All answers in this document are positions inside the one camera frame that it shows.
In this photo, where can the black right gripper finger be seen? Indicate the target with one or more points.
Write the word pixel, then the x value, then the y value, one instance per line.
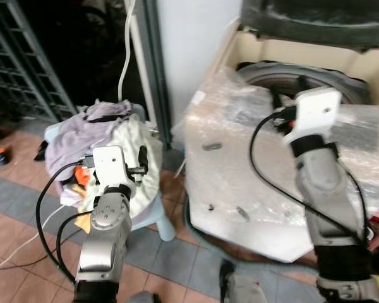
pixel 276 99
pixel 301 85

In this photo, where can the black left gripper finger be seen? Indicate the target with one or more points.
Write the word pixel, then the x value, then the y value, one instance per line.
pixel 143 159

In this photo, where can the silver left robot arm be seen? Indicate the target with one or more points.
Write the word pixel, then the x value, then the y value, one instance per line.
pixel 104 233

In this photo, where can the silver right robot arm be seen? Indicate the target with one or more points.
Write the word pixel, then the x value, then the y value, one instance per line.
pixel 331 196

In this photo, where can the dark washing machine lid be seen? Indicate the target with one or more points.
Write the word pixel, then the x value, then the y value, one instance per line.
pixel 316 22

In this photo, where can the plastic-wrapped beige washing machine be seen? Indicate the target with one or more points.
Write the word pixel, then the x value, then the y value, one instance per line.
pixel 240 170

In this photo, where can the pale green white cloth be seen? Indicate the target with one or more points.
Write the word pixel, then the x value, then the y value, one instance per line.
pixel 136 139

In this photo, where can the orange garment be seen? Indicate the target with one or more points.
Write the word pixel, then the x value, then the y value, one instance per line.
pixel 81 177

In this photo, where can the black garment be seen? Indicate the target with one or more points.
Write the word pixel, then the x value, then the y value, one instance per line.
pixel 110 117

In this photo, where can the light blue plastic stool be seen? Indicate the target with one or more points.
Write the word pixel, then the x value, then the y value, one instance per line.
pixel 165 224

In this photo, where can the lilac grey cloth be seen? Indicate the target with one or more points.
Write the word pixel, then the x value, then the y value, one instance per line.
pixel 72 136

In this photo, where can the dark metal grille gate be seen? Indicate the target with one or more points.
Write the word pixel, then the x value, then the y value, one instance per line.
pixel 25 63

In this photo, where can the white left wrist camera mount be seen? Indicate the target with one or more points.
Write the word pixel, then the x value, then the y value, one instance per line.
pixel 109 165

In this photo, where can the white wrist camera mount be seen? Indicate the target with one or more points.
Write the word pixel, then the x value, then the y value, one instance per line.
pixel 316 113
pixel 109 165

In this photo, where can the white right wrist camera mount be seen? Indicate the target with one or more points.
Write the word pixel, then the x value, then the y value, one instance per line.
pixel 316 113

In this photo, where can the grey door frame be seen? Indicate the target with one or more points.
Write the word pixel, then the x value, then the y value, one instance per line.
pixel 153 69

